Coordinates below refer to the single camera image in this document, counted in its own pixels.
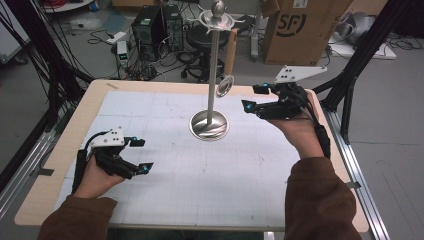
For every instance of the white metal pole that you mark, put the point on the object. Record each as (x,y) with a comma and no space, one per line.
(255,36)

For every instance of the slim black computer tower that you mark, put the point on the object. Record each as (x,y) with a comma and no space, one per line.
(174,26)

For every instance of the black rolling stool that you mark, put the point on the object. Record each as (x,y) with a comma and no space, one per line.
(200,43)

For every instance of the aluminium rail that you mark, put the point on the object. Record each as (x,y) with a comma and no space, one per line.
(360,180)
(23,173)

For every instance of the large cardboard box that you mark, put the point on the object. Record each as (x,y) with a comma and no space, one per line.
(300,33)

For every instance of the small white device green light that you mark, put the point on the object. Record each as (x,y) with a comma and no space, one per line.
(122,51)

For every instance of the large black computer tower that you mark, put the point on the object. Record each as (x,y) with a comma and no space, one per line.
(148,31)

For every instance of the silver grey bundle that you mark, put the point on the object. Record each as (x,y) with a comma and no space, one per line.
(356,28)

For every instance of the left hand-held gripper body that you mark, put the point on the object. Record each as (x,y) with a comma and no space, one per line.
(113,163)

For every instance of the white grid mat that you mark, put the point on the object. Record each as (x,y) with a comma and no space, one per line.
(206,180)

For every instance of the grey tape piece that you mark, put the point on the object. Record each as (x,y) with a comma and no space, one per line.
(46,172)
(354,185)

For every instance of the person's right hand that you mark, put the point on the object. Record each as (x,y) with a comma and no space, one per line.
(305,136)

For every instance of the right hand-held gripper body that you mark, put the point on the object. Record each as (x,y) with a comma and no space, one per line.
(286,108)

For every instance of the steel stand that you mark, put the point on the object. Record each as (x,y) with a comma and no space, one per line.
(209,125)

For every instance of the white round table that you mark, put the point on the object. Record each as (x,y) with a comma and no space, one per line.
(66,6)

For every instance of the white flat board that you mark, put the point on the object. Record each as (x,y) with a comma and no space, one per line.
(386,53)

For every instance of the person's left hand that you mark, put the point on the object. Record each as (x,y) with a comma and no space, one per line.
(95,185)

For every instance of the white power strip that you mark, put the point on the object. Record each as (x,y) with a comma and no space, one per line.
(116,37)

